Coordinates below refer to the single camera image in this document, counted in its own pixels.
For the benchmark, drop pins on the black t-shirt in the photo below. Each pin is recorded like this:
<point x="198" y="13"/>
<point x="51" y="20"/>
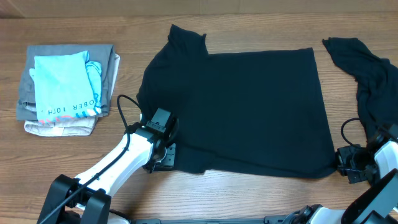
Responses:
<point x="256" y="113"/>

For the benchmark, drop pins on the light blue folded shirt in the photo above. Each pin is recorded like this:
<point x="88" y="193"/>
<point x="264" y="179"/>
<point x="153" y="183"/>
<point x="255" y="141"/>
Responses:
<point x="66" y="87"/>

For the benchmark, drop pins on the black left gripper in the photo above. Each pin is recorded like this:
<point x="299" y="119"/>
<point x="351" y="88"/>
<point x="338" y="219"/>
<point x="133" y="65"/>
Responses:
<point x="170" y="158"/>

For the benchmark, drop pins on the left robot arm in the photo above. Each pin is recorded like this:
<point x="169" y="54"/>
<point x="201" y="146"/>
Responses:
<point x="87" y="197"/>

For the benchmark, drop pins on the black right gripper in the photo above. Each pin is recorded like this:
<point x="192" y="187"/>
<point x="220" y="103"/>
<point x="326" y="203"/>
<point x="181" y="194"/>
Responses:
<point x="341" y="158"/>

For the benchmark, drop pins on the black clothes pile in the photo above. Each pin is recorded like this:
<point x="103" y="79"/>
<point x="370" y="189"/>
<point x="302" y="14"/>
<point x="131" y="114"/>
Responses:
<point x="376" y="77"/>

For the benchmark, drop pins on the grey folded garment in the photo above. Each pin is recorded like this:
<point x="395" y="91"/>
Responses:
<point x="102" y="53"/>

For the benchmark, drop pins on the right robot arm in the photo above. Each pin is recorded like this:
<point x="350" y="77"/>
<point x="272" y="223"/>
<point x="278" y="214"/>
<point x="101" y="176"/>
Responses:
<point x="377" y="202"/>

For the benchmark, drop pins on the beige folded garment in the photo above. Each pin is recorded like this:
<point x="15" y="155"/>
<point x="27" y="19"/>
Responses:
<point x="71" y="127"/>

